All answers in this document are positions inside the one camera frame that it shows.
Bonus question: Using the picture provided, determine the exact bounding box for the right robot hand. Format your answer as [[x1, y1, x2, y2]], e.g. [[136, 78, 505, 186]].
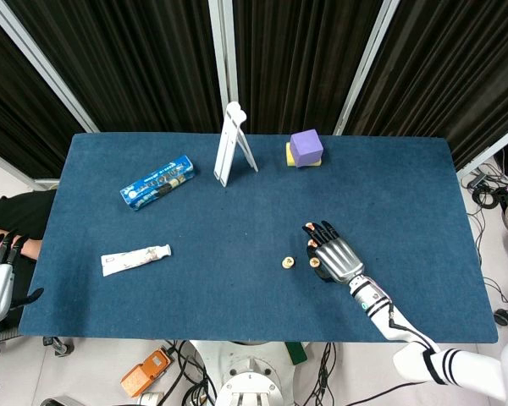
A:
[[301, 219, 366, 284]]

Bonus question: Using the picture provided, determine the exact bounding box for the person forearm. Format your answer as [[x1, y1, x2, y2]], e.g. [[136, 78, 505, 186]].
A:
[[0, 224, 42, 261]]

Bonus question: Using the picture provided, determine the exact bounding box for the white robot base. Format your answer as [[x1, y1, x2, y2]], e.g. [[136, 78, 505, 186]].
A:
[[189, 340, 312, 406]]

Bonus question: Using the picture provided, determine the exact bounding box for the person in black clothes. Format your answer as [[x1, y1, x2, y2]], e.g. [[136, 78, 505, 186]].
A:
[[0, 189, 58, 335]]

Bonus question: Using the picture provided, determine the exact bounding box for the black caster wheel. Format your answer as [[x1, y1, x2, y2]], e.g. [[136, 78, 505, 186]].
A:
[[41, 336, 75, 357]]

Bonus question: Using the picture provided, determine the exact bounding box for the green block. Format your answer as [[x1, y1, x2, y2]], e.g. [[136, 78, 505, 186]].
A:
[[284, 342, 309, 366]]

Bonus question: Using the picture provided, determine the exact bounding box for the purple foam cube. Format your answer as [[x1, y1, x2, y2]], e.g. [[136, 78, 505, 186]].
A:
[[289, 129, 325, 169]]

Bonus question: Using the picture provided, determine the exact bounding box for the yellow sponge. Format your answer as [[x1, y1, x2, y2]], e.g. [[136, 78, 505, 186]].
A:
[[284, 141, 323, 168]]

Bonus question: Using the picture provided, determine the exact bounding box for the blue tablecloth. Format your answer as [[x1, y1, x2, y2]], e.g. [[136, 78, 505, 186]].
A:
[[18, 133, 500, 344]]

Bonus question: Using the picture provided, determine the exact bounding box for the white toothpaste tube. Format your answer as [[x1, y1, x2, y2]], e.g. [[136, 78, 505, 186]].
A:
[[100, 244, 173, 277]]

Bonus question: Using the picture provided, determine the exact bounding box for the white folding stand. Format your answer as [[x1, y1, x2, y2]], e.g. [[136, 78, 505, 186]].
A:
[[213, 101, 260, 188]]

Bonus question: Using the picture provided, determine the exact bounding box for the orange foot pedal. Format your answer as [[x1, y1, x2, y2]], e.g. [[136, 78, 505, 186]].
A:
[[119, 347, 175, 398]]

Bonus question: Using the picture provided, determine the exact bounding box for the black pleated curtain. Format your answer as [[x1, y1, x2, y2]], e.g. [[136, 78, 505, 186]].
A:
[[345, 0, 508, 170], [232, 0, 384, 136], [0, 8, 86, 178], [3, 0, 221, 134]]

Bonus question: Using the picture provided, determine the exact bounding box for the blue cookie box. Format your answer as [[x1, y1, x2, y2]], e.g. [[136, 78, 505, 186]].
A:
[[119, 154, 196, 212]]

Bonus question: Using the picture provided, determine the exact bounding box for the black cable bundle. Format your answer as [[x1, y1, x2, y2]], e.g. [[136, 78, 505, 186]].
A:
[[312, 342, 338, 406], [163, 340, 218, 406]]

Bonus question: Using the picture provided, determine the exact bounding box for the white frame post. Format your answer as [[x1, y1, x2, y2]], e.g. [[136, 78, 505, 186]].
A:
[[0, 0, 101, 134], [333, 0, 402, 136], [0, 145, 60, 190], [456, 120, 508, 181], [207, 0, 239, 128]]

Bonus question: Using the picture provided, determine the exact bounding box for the coiled black cable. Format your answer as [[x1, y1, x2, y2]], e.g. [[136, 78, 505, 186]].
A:
[[469, 185, 501, 210]]

